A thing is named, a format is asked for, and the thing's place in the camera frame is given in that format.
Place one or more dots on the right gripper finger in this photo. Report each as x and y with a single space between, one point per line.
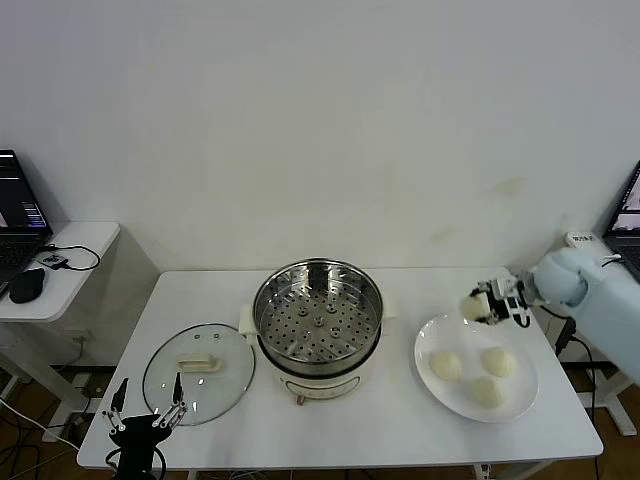
492 320
497 287

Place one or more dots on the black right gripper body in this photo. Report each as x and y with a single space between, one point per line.
500 305

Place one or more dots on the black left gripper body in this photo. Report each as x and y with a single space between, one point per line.
137 435

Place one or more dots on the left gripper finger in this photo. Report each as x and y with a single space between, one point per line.
172 412
116 417

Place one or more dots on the white steamed baozi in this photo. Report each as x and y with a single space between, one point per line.
498 361
488 392
445 365
472 307

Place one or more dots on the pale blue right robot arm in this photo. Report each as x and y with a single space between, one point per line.
590 290

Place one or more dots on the stainless steel steamer basket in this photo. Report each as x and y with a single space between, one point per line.
320 350

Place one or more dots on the white round plate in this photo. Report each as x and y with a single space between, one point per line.
440 400

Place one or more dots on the white label sticker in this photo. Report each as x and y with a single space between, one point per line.
584 238

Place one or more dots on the dark grey laptop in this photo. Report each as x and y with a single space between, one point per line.
627 220

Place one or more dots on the cream electric cooker base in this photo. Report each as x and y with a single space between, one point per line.
320 387

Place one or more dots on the black computer mouse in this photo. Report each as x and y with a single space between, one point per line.
27 285

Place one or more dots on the small black device white sticker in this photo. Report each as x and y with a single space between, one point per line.
52 260

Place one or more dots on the black laptop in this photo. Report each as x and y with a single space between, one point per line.
20 215

